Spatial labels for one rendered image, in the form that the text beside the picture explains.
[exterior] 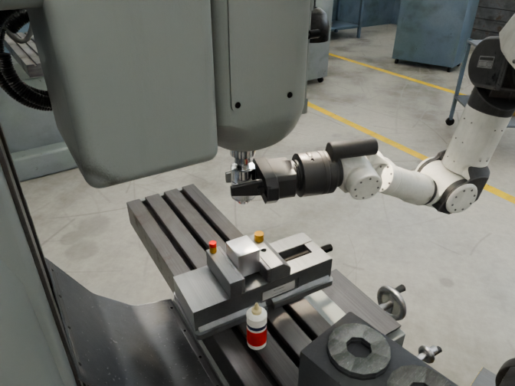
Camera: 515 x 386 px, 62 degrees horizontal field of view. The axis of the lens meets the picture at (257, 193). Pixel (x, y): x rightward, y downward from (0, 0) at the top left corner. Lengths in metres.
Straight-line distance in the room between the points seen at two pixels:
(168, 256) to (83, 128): 0.64
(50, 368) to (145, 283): 1.83
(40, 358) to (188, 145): 0.33
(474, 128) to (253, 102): 0.52
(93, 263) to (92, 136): 2.17
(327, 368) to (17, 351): 0.40
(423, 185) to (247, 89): 0.50
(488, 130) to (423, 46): 5.88
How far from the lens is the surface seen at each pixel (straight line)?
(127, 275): 2.54
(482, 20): 9.29
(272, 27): 0.64
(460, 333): 2.36
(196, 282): 0.95
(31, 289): 0.58
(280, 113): 0.68
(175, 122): 0.58
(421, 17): 6.82
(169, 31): 0.55
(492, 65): 0.95
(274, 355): 0.90
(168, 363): 0.97
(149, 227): 1.25
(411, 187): 0.96
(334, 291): 1.33
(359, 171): 0.84
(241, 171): 0.79
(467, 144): 1.01
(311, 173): 0.81
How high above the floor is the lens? 1.62
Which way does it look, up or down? 31 degrees down
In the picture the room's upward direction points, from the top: straight up
